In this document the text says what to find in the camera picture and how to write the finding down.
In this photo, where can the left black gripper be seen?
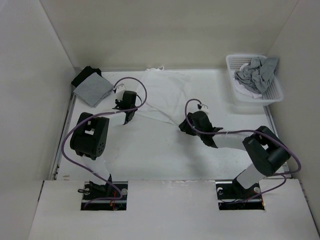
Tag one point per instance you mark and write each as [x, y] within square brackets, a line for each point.
[118, 102]

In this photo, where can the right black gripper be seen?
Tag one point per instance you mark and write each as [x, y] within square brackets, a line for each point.
[185, 127]

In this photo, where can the white tank top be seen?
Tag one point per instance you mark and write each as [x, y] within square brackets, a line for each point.
[167, 93]

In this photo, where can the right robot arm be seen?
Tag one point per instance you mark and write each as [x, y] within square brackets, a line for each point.
[264, 149]

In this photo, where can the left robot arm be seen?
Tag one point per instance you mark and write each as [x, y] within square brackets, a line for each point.
[89, 136]

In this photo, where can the folded grey tank top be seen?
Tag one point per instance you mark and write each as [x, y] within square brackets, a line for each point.
[93, 89]

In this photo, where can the folded black tank top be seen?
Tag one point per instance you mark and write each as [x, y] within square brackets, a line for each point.
[85, 73]

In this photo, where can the grey crumpled tank top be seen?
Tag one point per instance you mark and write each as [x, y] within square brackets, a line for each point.
[268, 67]

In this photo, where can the white garment in basket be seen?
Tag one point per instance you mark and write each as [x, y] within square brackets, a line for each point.
[245, 88]

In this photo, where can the white plastic basket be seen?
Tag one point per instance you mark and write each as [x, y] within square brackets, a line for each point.
[236, 62]

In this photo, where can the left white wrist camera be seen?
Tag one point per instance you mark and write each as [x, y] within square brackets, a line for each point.
[119, 89]

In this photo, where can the left metal table rail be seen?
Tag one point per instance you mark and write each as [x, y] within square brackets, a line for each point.
[55, 165]

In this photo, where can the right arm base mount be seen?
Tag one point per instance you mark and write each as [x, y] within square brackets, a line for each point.
[231, 196]

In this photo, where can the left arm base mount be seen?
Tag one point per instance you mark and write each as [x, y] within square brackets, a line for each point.
[103, 197]

